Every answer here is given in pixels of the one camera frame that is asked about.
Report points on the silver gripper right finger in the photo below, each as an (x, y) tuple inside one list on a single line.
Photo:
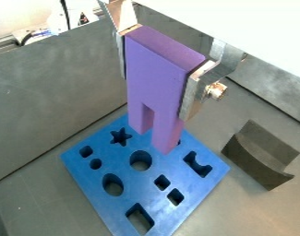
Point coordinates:
[(202, 83)]

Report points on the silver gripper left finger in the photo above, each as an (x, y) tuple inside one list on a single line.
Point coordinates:
[(119, 11)]

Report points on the purple double-square block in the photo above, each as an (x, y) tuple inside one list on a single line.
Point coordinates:
[(158, 66)]

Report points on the dark grey curved block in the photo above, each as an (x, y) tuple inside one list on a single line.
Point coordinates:
[(261, 155)]

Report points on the blue shape-sorter board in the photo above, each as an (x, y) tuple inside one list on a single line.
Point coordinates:
[(142, 191)]

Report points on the white device with cables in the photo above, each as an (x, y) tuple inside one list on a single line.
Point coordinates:
[(68, 15)]

